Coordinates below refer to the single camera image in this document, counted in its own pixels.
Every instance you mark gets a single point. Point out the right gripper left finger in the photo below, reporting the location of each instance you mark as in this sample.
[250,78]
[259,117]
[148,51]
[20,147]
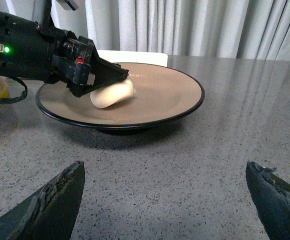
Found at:
[49,213]

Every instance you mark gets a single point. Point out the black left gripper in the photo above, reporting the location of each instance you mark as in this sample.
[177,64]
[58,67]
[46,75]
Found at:
[37,50]

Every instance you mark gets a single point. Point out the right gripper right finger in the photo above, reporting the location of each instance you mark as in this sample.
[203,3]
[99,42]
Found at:
[271,196]

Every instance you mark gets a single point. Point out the white steamed bun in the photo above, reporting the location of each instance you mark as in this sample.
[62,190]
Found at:
[107,96]

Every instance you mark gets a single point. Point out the beige plate with black rim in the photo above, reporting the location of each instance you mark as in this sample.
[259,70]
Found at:
[162,95]

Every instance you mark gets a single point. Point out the white rectangular tray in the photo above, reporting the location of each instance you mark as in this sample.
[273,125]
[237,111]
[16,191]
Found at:
[119,56]

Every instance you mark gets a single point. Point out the grey pleated curtain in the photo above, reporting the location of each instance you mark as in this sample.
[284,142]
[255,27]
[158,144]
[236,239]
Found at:
[247,29]

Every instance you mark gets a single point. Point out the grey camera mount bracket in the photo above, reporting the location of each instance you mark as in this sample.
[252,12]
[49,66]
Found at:
[68,4]

